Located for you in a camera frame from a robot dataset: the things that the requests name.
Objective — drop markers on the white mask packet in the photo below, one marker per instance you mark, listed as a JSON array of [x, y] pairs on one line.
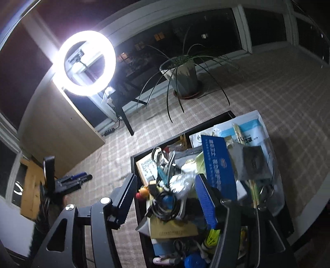
[[198, 140]]

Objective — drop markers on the orange toy figure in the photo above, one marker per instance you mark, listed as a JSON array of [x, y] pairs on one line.
[[143, 192]]

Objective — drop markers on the black phone holder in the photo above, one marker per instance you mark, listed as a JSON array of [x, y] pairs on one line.
[[76, 58]]

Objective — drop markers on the black tripod stand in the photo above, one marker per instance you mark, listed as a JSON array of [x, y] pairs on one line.
[[126, 121]]

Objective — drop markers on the clear plastic wrapper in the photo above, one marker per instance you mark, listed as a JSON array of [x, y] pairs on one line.
[[181, 183]]

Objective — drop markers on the brown package with white label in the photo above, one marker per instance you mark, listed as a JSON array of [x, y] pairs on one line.
[[145, 167]]

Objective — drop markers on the white paper tag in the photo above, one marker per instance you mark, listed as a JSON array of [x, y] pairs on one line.
[[108, 94]]

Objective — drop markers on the potted plant in white pot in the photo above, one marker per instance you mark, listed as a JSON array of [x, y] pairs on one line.
[[185, 82]]

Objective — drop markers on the black container box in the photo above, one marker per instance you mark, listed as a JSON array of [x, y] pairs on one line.
[[135, 201]]

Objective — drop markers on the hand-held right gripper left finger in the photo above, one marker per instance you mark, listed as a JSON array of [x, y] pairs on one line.
[[126, 198]]

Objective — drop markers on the blue and white box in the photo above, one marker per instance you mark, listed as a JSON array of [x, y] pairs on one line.
[[219, 165]]

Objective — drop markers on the blue round cap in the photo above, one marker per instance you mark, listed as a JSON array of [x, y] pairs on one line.
[[193, 261]]

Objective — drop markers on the yellow cardboard box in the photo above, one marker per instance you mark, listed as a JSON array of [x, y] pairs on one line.
[[172, 228]]

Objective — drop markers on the grey foil packet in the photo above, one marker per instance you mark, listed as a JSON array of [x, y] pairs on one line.
[[250, 161]]

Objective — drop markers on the blue face mask packet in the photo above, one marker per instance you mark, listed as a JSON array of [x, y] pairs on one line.
[[255, 128]]

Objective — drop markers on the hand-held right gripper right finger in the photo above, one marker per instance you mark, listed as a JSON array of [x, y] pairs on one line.
[[206, 203]]

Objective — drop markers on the wooden clothespin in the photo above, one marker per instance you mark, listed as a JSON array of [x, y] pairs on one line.
[[183, 140]]

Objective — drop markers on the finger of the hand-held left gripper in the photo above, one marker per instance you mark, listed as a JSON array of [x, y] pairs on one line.
[[80, 181], [76, 176]]

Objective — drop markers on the pine wood board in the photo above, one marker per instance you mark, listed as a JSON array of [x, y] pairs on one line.
[[31, 188]]

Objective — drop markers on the large light wooden board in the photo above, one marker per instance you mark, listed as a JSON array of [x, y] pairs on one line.
[[59, 128]]

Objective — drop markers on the small white bottle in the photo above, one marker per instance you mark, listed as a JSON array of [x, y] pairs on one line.
[[162, 260]]

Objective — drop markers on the black power strip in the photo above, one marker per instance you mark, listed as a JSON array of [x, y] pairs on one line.
[[108, 131]]

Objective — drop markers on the green plastic comb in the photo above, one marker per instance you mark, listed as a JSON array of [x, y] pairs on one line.
[[213, 235]]

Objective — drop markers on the chopsticks packet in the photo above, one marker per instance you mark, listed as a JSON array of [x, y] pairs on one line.
[[237, 131]]

